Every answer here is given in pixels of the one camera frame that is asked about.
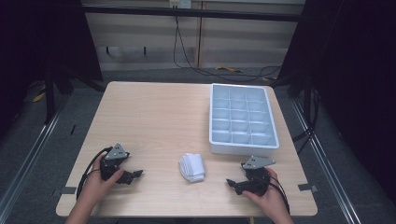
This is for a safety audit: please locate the white wall socket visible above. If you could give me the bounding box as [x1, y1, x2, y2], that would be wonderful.
[169, 0, 192, 9]

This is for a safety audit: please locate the person's right hand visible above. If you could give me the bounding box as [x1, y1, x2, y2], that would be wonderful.
[242, 167, 291, 217]

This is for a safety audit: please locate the white folded cloth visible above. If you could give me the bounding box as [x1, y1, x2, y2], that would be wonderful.
[177, 152, 206, 184]

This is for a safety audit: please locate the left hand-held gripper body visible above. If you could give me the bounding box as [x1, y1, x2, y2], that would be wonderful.
[99, 143, 131, 185]

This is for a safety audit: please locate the white divided storage box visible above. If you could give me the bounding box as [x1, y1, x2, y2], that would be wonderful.
[208, 82, 280, 158]

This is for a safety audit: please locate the black curtain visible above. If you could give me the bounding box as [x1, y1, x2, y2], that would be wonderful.
[0, 0, 105, 138]
[276, 0, 396, 197]

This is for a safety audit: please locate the grey tape piece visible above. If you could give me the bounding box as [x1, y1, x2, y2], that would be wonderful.
[60, 186, 78, 196]
[297, 183, 319, 192]

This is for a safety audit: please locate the yellow strip on floor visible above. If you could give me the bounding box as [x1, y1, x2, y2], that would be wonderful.
[215, 64, 245, 75]

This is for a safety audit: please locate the black horizontal bar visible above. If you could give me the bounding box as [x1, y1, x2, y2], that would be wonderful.
[81, 4, 305, 23]

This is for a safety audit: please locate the right hand-held gripper black cable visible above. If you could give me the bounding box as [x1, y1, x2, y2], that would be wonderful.
[268, 175, 291, 216]

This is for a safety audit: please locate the left hand-held gripper black cable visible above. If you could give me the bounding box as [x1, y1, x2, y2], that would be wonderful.
[76, 147, 114, 201]

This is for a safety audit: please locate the yellow tape scrap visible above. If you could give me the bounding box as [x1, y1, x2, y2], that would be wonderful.
[32, 91, 47, 104]

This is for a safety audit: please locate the metal floor rail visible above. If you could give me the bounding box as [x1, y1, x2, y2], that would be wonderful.
[0, 102, 64, 218]
[290, 99, 363, 224]

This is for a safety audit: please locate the person's left hand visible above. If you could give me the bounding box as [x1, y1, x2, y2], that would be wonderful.
[81, 154, 125, 203]

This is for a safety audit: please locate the hand-held gripper black cable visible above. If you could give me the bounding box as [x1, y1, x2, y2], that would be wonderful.
[268, 175, 291, 216]
[76, 147, 114, 201]

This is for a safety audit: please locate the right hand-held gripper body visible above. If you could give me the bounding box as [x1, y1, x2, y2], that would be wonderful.
[240, 155, 276, 198]

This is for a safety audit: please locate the long black wall cable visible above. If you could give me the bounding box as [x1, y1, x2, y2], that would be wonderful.
[172, 15, 283, 84]

